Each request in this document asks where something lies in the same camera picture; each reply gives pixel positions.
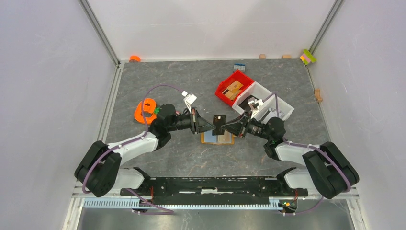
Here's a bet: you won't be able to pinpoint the wooden block on rail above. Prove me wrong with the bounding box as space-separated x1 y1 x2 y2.
314 89 323 103

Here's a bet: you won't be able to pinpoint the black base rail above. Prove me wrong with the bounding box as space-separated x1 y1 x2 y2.
135 176 308 205

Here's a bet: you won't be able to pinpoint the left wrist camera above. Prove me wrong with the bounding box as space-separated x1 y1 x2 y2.
181 91 197 113

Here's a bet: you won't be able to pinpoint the blue lego brick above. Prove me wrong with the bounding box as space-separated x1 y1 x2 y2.
233 63 246 72

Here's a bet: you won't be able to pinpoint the cards in white bin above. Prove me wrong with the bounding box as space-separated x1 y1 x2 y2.
266 108 284 119

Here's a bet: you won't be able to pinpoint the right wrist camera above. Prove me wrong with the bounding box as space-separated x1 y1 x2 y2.
248 98 264 119

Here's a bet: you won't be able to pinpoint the red plastic bin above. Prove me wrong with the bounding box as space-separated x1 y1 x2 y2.
215 70 254 107

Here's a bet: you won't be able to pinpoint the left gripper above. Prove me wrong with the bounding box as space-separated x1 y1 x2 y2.
167 107 216 134

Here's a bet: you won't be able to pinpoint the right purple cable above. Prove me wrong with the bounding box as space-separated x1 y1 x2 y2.
262 92 352 217

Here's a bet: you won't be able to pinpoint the white bin far right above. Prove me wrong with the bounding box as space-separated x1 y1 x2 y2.
254 95 294 124

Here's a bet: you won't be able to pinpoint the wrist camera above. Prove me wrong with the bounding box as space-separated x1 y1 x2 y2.
181 91 197 113
248 98 264 119

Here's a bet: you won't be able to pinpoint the white bin near red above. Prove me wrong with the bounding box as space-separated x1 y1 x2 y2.
232 81 272 114

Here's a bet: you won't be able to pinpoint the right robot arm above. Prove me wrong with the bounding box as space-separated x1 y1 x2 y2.
221 113 360 199

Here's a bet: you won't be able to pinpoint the black wallet in bin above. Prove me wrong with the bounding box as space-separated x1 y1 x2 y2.
239 95 257 110

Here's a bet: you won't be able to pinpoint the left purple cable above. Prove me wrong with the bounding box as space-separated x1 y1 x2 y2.
81 84 186 215

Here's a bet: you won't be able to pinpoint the grey credit card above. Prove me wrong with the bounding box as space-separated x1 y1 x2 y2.
212 115 226 136

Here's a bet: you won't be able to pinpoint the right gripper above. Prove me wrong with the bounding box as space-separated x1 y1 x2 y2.
221 110 271 141

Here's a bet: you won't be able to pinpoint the orange card holder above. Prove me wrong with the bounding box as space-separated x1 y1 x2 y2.
201 131 234 145

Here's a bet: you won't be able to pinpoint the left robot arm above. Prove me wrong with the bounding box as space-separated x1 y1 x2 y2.
74 103 215 197

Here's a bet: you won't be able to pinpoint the purple cable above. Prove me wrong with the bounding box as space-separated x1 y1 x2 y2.
262 92 352 217
81 84 186 215

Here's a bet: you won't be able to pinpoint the colourful block stack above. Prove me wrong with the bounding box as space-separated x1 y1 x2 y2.
299 49 317 66

